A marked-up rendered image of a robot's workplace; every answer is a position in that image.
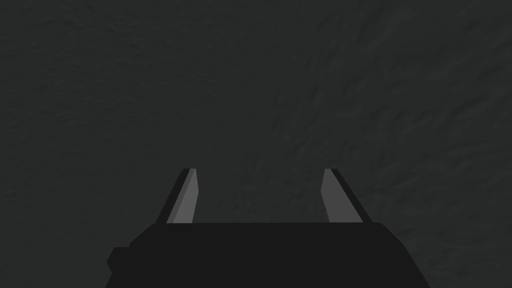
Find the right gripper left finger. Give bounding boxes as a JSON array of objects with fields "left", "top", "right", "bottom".
[{"left": 155, "top": 167, "right": 200, "bottom": 225}]

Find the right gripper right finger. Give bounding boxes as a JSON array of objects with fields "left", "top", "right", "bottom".
[{"left": 320, "top": 167, "right": 374, "bottom": 224}]

